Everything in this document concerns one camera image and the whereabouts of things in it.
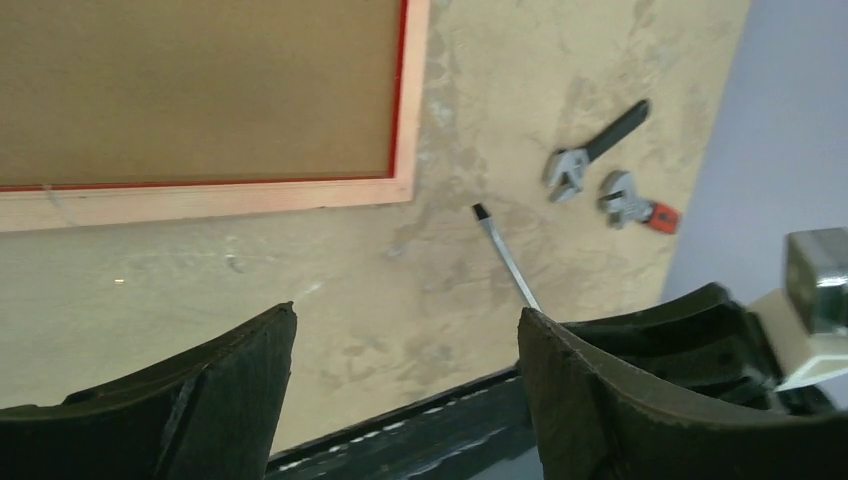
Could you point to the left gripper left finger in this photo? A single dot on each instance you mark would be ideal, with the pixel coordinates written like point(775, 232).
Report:
point(210, 412)

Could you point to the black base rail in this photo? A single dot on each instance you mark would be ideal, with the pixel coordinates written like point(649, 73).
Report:
point(455, 434)

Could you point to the black handle adjustable wrench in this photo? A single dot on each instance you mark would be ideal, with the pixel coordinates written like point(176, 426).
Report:
point(566, 169)

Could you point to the red handle adjustable wrench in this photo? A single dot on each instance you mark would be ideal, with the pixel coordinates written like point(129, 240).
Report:
point(620, 201)

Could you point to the red picture frame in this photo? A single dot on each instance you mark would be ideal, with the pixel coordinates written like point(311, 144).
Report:
point(116, 112)

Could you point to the black yellow screwdriver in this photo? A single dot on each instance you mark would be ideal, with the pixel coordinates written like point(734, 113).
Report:
point(484, 219)

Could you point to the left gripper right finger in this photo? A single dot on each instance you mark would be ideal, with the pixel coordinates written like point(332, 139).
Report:
point(598, 417)

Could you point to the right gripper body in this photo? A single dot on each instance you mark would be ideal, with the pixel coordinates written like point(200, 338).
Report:
point(805, 401)

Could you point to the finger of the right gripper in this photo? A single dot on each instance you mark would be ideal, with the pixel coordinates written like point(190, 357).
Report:
point(689, 378)
point(696, 319)

